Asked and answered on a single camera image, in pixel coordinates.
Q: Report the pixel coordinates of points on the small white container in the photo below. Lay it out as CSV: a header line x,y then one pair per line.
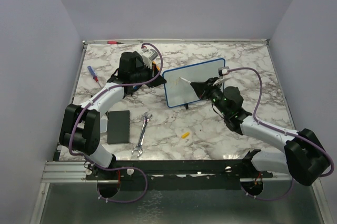
x,y
103,125

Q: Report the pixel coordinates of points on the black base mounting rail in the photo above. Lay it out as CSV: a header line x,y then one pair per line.
x,y
188,174

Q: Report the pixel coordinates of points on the yellow marker cap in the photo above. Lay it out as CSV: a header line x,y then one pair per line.
x,y
184,136

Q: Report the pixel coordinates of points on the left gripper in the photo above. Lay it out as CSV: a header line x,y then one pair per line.
x,y
151,71

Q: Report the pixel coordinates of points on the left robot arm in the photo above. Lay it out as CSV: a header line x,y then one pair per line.
x,y
80,131

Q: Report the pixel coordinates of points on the blue framed whiteboard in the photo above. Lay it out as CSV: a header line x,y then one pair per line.
x,y
178,92

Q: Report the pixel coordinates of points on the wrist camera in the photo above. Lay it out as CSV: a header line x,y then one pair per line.
x,y
223,71
148,55

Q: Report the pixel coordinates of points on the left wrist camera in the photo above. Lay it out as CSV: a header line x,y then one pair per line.
x,y
148,55

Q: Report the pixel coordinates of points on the red marker on rail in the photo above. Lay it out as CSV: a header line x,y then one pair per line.
x,y
114,42

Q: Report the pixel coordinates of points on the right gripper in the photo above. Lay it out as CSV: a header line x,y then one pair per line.
x,y
201,86

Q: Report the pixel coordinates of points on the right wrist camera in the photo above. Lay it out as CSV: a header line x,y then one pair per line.
x,y
223,71

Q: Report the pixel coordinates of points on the blue red screwdriver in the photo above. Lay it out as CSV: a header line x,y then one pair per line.
x,y
94,76

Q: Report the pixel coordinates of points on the black rectangular box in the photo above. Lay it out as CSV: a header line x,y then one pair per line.
x,y
118,127

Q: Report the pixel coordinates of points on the silver open-end wrench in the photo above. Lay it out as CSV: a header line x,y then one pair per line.
x,y
139,146

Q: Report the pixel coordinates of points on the yellow black utility knife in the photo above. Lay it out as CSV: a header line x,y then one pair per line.
x,y
156,68

